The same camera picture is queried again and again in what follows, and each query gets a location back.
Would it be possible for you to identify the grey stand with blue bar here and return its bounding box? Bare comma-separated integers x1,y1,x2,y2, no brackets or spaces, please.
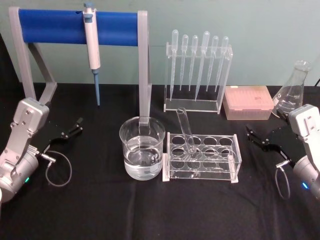
8,6,153,127

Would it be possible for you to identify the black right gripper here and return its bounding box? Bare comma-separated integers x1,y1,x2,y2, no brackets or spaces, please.
245,123,305,163

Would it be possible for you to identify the clear plastic transfer pipette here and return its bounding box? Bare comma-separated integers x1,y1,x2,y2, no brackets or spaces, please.
169,29,179,102
205,35,220,93
214,36,230,93
194,30,211,103
178,34,190,91
187,34,200,92

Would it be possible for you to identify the white and blue micropipette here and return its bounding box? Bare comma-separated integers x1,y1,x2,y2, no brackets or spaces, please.
83,2,102,107

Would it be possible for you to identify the glass conical flask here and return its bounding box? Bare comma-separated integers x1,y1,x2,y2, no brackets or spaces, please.
271,59,313,118

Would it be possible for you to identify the glass test tube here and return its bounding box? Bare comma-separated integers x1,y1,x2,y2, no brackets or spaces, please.
176,106,198,161

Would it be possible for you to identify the black table cloth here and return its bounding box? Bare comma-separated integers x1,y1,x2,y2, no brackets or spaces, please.
0,32,320,240

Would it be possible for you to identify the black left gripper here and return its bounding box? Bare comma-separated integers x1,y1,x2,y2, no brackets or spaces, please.
37,116,85,154

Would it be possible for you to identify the clear acrylic test tube rack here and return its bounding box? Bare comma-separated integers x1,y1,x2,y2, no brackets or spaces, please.
161,131,243,185

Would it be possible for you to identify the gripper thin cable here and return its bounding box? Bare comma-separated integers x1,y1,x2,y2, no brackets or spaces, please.
39,151,73,187
274,162,293,200

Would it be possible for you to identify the glass beaker with water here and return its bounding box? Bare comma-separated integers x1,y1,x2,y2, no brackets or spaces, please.
119,116,166,180

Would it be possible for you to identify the clear acrylic pipette rack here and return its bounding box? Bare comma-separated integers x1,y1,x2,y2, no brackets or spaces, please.
163,41,234,115

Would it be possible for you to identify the pink pipette tip box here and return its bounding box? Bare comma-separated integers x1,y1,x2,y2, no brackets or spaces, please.
223,85,275,121

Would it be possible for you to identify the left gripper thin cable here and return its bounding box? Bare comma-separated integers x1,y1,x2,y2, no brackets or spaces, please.
39,151,73,187

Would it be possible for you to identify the right gripper thin cable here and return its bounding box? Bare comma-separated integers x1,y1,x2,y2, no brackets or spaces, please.
274,162,293,200

